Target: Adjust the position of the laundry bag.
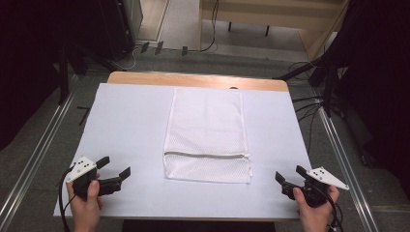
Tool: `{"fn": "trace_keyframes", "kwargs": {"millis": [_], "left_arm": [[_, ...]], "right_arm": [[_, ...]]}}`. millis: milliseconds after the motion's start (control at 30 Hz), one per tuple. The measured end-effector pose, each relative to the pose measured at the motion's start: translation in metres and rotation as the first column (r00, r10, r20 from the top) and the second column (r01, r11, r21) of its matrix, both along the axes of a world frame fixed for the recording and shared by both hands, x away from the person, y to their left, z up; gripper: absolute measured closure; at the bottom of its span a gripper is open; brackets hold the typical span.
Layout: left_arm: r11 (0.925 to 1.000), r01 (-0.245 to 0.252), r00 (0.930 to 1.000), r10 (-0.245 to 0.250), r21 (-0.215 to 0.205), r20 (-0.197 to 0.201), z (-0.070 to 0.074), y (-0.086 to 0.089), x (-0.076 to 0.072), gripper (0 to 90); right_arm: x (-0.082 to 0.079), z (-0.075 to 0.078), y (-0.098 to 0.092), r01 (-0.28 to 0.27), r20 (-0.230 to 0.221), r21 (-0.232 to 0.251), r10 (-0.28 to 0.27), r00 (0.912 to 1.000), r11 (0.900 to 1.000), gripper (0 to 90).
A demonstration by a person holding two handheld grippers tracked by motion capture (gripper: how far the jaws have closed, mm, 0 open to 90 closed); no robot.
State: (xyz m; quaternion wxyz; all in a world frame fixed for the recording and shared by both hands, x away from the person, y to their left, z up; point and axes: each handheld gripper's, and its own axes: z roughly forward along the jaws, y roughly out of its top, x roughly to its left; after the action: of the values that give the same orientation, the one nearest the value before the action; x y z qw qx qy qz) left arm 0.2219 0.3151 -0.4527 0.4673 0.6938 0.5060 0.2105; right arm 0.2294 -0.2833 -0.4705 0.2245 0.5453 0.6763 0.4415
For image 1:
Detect person's left hand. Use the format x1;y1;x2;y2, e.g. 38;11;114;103
66;173;104;224

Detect black hanging cable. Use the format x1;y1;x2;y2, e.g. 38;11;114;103
186;0;221;54

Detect right hand-held gripper black cable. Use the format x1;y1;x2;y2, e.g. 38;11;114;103
317;185;345;232

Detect white floor cable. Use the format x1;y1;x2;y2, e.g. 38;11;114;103
111;44;143;73

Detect black metal stand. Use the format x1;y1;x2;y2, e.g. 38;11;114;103
56;40;122;106
273;52;344;118

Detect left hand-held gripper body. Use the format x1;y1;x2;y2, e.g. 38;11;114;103
65;156;99;201

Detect black curtain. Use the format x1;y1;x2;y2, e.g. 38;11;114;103
325;0;410;197
0;0;107;152

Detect person's right hand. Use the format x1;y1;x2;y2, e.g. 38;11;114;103
292;185;340;232

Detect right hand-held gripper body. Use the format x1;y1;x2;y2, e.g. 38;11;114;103
301;166;350;208

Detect white table sheet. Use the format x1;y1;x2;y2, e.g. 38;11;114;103
52;82;312;220

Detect hand-held gripper black cable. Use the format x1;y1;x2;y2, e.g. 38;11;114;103
317;185;345;232
57;165;77;232

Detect left hand-held gripper black cable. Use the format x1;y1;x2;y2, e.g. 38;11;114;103
57;165;77;232

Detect white mesh laundry bag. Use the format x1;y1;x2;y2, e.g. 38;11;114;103
162;87;253;185

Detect black floor cables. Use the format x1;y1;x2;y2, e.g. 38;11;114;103
290;61;325;156

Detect metal floor rail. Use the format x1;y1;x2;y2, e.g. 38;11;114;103
0;72;79;226
316;104;381;232

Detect dark cabinet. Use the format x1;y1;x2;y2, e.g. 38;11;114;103
96;0;145;62

